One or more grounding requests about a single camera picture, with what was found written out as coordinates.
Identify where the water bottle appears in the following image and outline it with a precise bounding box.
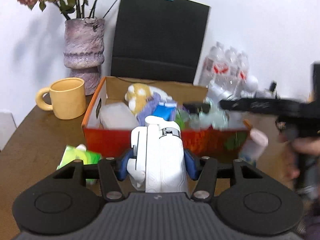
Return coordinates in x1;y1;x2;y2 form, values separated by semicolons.
235;51;249;95
199;42;225;87
222;47;238;93

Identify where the white box on floor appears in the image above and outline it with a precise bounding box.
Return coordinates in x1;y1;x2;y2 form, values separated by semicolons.
0;110;17;151

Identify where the orange cardboard box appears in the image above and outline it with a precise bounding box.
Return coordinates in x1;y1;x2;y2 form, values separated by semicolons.
81;76;251;158

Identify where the right water bottle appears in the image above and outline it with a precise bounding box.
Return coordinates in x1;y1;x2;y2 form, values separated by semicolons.
235;51;249;95

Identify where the purple towel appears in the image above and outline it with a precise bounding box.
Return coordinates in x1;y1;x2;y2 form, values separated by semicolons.
136;92;177;126

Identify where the pink round jar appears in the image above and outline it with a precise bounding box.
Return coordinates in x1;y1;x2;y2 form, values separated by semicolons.
238;128;268;167

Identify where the white robot toy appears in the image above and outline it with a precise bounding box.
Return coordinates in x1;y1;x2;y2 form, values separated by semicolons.
127;115;188;193

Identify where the iridescent plastic bag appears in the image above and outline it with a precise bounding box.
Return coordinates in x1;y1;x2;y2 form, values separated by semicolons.
175;97;230;131

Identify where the right hand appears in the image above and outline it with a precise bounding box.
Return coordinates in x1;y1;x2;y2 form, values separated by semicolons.
280;132;320;181

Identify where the yellow white plush toy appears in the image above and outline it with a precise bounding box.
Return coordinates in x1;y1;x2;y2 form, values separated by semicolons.
125;83;152;115

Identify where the middle water bottle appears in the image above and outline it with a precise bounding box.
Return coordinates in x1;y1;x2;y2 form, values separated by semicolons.
222;47;238;93

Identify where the white robot figurine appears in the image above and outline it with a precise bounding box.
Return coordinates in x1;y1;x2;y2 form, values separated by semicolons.
207;75;259;101

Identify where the green tissue pack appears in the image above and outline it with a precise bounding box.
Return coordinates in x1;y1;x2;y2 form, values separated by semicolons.
56;143;102;185

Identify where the clear plastic swab box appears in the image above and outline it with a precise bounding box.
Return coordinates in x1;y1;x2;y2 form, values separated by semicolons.
99;102;139;130

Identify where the purple fuzzy vase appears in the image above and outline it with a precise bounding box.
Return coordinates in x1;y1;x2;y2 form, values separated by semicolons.
63;17;105;95

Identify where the yellow mug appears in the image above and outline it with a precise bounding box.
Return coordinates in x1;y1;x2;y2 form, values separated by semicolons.
35;77;86;120

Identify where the left water bottle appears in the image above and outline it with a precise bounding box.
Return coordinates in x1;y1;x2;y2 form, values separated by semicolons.
199;42;225;87

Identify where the black paper bag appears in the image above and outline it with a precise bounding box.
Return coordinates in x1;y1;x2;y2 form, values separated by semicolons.
111;0;210;83

